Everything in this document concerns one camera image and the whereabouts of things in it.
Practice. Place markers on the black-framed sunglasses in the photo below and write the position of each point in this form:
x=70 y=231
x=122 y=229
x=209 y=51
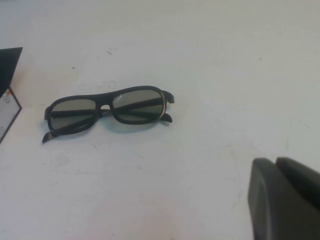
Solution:
x=105 y=98

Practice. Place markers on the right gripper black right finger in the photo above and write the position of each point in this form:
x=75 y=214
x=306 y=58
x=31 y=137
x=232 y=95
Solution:
x=302 y=180

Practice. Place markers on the black glasses case box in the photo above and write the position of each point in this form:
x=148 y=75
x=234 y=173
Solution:
x=7 y=65

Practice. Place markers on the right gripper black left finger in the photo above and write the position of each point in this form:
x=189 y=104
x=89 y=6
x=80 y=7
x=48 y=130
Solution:
x=270 y=205

